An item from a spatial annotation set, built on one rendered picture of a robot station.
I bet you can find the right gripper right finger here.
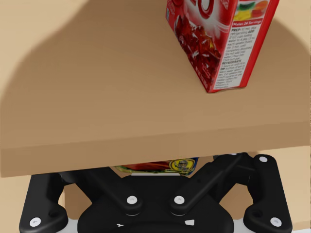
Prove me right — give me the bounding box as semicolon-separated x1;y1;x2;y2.
169;152;294;233

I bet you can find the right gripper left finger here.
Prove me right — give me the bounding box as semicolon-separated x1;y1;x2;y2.
19;167;143;233

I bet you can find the green and blue rectangular can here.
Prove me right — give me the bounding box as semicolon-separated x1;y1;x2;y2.
109;157;200;177

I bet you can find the pale wooden shelf unit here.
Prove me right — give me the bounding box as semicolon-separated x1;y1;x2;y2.
0;0;311;230

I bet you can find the red carton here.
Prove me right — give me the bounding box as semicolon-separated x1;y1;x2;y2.
165;0;280;94

